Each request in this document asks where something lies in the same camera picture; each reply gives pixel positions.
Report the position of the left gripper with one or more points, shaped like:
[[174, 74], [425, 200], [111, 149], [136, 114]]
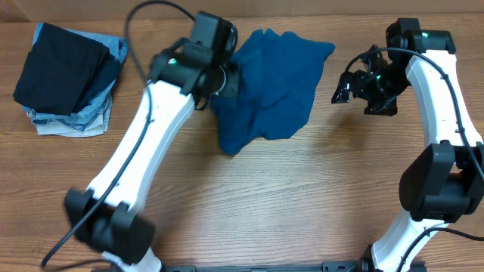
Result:
[[232, 84]]

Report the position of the blue polo shirt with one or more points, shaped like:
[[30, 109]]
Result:
[[280, 74]]

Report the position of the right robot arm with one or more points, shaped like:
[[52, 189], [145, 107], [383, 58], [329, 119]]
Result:
[[446, 181]]

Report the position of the folded black garment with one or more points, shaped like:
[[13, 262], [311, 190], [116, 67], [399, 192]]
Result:
[[64, 71]]

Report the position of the folded white garment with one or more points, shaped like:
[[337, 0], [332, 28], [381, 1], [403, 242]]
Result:
[[96, 126]]

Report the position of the folded light blue jeans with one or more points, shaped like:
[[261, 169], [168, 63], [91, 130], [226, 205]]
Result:
[[96, 95]]

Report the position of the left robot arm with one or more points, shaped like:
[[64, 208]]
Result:
[[106, 216]]

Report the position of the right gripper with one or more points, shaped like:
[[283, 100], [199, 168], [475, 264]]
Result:
[[358, 88]]

